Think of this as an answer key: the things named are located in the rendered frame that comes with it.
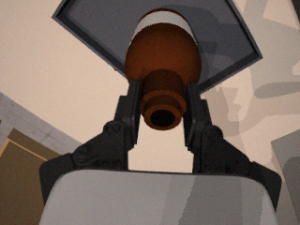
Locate brown glass bottle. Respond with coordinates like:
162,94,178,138
125,7,202,130

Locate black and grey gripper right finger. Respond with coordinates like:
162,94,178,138
183,82,282,212

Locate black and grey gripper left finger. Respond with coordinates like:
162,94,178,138
39,79,141,206

